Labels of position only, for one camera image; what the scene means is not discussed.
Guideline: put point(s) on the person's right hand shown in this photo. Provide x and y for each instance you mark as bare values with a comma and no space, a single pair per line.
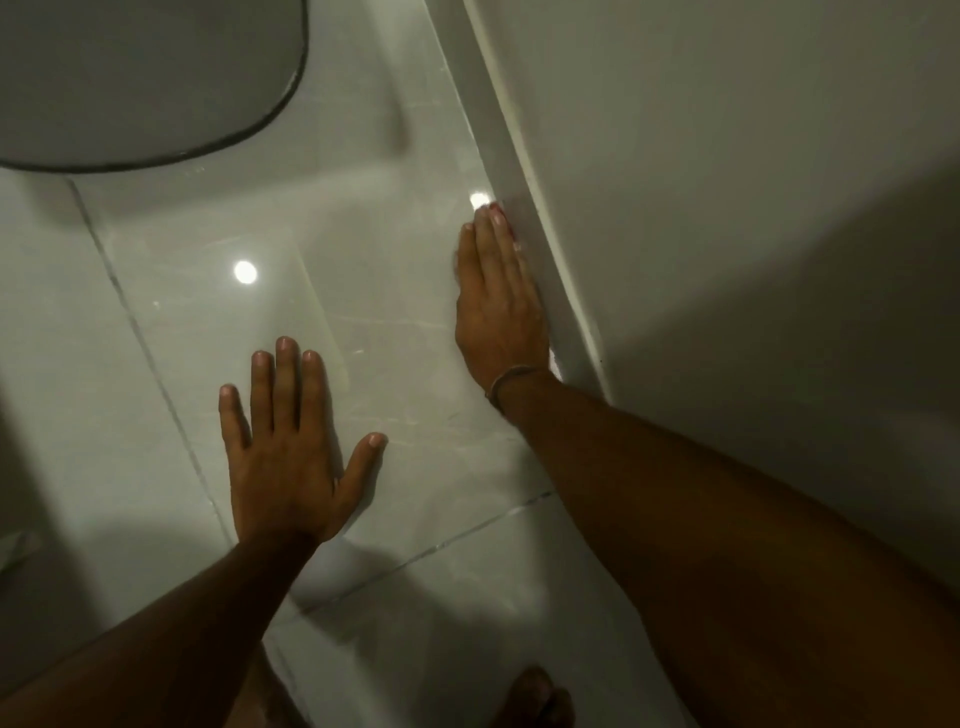
499,315

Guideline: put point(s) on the person's left hand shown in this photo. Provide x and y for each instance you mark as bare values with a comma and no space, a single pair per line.
281,472

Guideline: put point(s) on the person's left middle finger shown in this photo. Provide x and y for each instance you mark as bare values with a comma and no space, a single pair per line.
286,382

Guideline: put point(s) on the person's left thumb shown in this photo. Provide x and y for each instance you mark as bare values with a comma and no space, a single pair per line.
358,474

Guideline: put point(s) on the person's right middle finger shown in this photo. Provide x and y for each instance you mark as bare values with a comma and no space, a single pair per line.
491,244

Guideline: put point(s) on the person's left little finger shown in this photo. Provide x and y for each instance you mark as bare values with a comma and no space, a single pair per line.
235,418

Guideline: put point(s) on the person's right forearm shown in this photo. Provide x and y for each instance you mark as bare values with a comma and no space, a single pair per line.
735,570

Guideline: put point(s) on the person's left forearm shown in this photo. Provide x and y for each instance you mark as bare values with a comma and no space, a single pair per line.
165,637

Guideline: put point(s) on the white skirting board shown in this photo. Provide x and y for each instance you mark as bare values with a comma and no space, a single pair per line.
525,202

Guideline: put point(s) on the person's left leg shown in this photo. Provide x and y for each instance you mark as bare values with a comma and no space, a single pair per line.
266,694

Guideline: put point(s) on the person's right foot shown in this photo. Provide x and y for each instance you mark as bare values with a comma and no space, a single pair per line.
534,701

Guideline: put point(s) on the grey mat with dark edge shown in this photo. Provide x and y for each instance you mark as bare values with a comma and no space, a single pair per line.
142,75

